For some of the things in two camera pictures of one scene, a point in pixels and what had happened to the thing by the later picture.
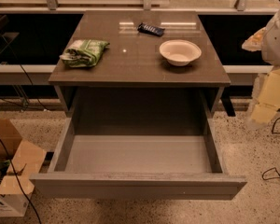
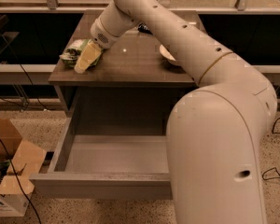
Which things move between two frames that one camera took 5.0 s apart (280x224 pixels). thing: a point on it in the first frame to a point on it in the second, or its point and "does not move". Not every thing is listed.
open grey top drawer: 162,167 does not move
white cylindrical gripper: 277,42 to 102,35
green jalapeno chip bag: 83,52 does not move
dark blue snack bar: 146,28 does not move
